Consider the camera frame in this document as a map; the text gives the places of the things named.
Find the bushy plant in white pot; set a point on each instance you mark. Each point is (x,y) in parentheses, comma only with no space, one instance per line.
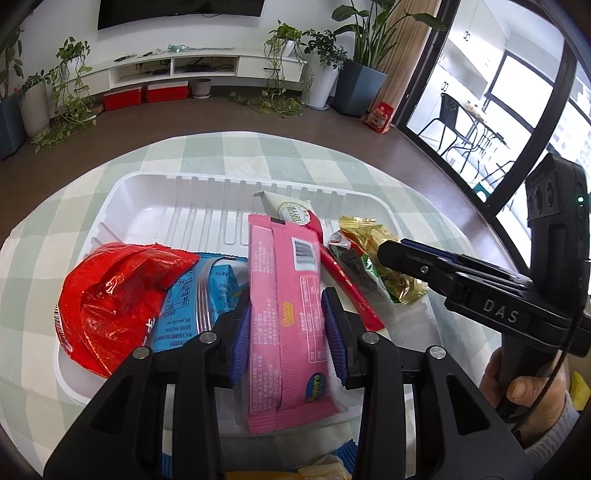
(321,83)

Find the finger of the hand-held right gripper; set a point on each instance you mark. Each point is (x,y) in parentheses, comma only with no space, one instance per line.
(415,265)
(461,261)

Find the person's right forearm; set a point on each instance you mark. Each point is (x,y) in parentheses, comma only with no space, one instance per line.
(554,443)

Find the dark blue snack packet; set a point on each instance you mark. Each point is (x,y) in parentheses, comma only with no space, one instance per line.
(344,450)

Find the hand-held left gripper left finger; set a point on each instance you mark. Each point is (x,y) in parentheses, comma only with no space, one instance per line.
(242,341)

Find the red paper bag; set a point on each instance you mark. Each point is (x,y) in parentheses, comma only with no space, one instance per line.
(379,117)

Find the trailing vine plant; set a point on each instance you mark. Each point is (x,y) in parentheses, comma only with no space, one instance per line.
(69,115)

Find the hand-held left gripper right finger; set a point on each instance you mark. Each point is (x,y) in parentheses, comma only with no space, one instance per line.
(331,323)

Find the light blue snack packet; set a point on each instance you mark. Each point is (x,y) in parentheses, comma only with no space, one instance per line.
(194,300)

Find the beige curtain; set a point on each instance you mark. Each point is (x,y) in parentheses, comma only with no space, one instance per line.
(406,60)

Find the black remote control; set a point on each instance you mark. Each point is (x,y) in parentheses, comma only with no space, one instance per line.
(123,58)

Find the red crinkled snack packet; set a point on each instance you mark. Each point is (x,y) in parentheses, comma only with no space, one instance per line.
(115,304)

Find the hanging vine in white pot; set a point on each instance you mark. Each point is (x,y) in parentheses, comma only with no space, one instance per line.
(281,41)

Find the black sliding door frame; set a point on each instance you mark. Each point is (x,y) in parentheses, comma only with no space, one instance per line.
(561,78)

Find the pink snack packet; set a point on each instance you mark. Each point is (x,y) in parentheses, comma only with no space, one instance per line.
(281,332)

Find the small grey empty pot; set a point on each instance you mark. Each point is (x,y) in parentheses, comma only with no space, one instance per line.
(201,87)

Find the plant in ribbed grey pot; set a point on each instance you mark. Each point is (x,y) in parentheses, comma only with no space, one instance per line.
(34,110)

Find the red storage box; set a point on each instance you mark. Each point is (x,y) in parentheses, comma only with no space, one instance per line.
(167,91)
(122,99)

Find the balcony table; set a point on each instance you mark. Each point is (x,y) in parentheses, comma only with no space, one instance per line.
(482,122)

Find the white plastic tray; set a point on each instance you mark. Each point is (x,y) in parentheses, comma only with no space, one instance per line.
(194,217)

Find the teal gadget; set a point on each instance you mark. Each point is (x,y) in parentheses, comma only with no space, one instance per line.
(175,47)

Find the green seed snack packet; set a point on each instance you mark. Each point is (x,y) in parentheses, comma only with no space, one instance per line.
(355,263)

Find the gold foil snack packet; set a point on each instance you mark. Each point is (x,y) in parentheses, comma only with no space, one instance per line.
(369,230)

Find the black balcony chair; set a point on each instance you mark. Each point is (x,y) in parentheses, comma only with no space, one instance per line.
(498,170)
(450,108)

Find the white and red stick packet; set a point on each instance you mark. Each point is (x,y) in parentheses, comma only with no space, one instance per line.
(295,210)

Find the person's right hand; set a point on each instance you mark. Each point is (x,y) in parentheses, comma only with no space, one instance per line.
(531,392)

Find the yellow cloth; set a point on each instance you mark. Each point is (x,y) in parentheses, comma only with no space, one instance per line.
(581,390)

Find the wall-mounted black television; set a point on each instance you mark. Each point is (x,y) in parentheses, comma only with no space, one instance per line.
(180,11)

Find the white balcony cabinets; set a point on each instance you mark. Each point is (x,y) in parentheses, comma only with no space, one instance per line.
(466,41)

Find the leafy tree in blue pot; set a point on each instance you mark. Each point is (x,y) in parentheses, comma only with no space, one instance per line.
(9,124)

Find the broad-leaf plant in blue pot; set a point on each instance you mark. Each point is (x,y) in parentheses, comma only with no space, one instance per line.
(360,87)

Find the white television cabinet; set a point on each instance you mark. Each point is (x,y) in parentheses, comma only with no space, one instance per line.
(249,62)

